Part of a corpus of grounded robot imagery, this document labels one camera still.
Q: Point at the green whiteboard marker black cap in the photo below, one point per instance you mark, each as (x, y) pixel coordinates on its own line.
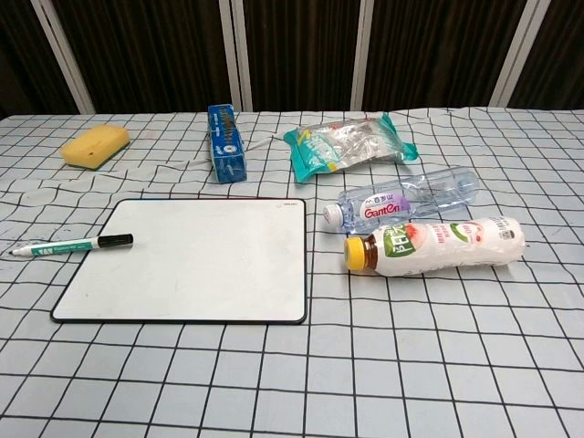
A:
(68, 247)

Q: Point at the teal clear snack package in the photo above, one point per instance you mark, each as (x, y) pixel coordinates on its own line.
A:
(347, 146)

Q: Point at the blue cardboard box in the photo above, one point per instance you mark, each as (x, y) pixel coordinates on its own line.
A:
(226, 146)

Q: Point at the clear water bottle white cap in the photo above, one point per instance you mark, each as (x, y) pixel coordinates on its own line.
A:
(410, 201)

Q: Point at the white drink bottle yellow cap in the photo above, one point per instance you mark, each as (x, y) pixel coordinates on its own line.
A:
(433, 248)

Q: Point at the white black checked tablecloth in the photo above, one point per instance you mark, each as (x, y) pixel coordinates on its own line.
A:
(365, 365)

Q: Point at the yellow sponge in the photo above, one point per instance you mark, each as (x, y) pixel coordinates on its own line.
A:
(93, 145)

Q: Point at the white dry-erase board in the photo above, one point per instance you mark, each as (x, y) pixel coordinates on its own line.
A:
(191, 269)

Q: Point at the black folding screen white frame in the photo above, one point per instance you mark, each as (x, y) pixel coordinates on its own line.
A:
(137, 45)

